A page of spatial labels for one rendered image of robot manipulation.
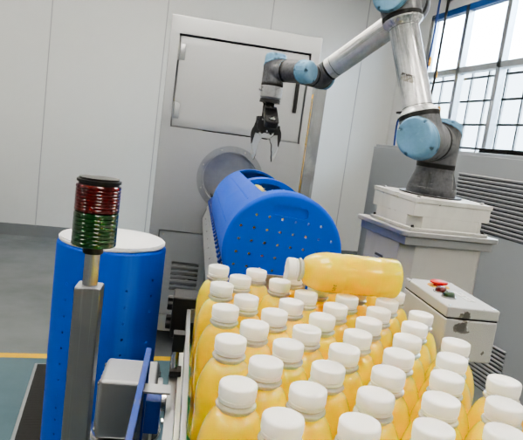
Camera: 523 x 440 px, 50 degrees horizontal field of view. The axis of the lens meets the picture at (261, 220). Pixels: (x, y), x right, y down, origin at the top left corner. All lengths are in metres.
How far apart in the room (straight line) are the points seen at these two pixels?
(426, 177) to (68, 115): 4.98
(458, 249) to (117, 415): 1.06
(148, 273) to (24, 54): 5.06
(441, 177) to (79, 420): 1.23
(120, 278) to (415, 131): 0.88
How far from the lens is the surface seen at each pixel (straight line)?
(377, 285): 0.98
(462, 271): 1.75
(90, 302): 0.85
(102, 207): 0.81
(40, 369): 2.90
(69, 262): 1.46
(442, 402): 0.63
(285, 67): 1.90
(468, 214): 1.71
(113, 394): 1.14
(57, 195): 6.35
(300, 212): 1.30
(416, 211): 1.62
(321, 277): 0.95
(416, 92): 1.66
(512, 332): 3.08
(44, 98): 6.31
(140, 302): 1.47
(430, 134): 1.60
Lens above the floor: 1.34
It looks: 8 degrees down
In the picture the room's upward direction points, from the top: 8 degrees clockwise
